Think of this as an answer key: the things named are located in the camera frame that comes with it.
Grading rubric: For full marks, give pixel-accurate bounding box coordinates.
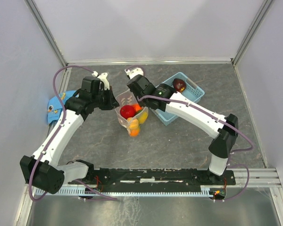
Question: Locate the green yellow toy mango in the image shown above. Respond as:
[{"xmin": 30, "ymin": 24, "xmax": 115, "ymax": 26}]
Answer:
[{"xmin": 137, "ymin": 111, "xmax": 148, "ymax": 124}]

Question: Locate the dark red toy fruit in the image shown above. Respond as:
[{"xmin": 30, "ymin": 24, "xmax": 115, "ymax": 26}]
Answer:
[{"xmin": 173, "ymin": 78, "xmax": 186, "ymax": 93}]

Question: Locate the orange toy tangerine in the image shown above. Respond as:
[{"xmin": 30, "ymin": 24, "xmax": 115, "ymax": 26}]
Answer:
[{"xmin": 129, "ymin": 128, "xmax": 140, "ymax": 137}]

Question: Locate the red toy wax apple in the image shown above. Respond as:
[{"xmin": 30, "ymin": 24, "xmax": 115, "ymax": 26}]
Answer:
[{"xmin": 132, "ymin": 104, "xmax": 142, "ymax": 112}]

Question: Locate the purple cable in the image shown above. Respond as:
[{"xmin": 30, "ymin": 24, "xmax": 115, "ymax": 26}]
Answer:
[
  {"xmin": 126, "ymin": 65, "xmax": 254, "ymax": 202},
  {"xmin": 28, "ymin": 65, "xmax": 96, "ymax": 202}
]

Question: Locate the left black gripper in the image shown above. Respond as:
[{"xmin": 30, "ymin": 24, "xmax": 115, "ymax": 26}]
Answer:
[{"xmin": 92, "ymin": 86, "xmax": 120, "ymax": 111}]

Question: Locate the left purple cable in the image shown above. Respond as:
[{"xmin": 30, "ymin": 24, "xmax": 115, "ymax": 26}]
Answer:
[{"xmin": 28, "ymin": 65, "xmax": 96, "ymax": 202}]

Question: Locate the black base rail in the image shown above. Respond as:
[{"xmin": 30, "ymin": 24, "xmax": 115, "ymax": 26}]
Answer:
[{"xmin": 81, "ymin": 168, "xmax": 236, "ymax": 194}]

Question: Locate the light blue cable duct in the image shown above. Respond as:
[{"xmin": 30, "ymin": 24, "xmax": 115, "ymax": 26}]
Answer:
[{"xmin": 47, "ymin": 185, "xmax": 213, "ymax": 197}]

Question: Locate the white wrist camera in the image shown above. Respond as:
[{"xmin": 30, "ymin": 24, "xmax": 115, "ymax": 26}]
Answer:
[
  {"xmin": 125, "ymin": 67, "xmax": 144, "ymax": 79},
  {"xmin": 92, "ymin": 71, "xmax": 110, "ymax": 90}
]

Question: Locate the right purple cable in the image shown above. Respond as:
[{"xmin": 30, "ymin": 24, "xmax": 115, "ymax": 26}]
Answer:
[{"xmin": 126, "ymin": 65, "xmax": 254, "ymax": 202}]

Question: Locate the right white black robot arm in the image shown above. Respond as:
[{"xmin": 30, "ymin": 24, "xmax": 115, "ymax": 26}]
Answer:
[{"xmin": 127, "ymin": 74, "xmax": 238, "ymax": 184}]

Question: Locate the light blue plastic basket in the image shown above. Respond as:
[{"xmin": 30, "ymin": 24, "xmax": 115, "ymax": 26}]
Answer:
[{"xmin": 150, "ymin": 72, "xmax": 205, "ymax": 126}]

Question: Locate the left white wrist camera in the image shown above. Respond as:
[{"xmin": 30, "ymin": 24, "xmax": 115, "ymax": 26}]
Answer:
[{"xmin": 92, "ymin": 71, "xmax": 110, "ymax": 90}]

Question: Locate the blue patterned cloth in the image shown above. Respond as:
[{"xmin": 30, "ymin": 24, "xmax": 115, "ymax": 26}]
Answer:
[{"xmin": 47, "ymin": 90, "xmax": 75, "ymax": 125}]

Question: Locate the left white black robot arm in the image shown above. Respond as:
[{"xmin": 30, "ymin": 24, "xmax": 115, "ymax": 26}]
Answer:
[{"xmin": 20, "ymin": 73, "xmax": 119, "ymax": 194}]

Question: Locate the small yellow toy peach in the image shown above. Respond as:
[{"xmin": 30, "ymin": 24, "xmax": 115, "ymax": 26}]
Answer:
[{"xmin": 128, "ymin": 118, "xmax": 140, "ymax": 131}]

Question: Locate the clear dotted zip top bag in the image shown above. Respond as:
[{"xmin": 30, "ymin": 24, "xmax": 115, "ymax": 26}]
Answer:
[{"xmin": 115, "ymin": 89, "xmax": 149, "ymax": 137}]

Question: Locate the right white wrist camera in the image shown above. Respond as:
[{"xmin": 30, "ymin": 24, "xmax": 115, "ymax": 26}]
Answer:
[{"xmin": 125, "ymin": 67, "xmax": 144, "ymax": 79}]

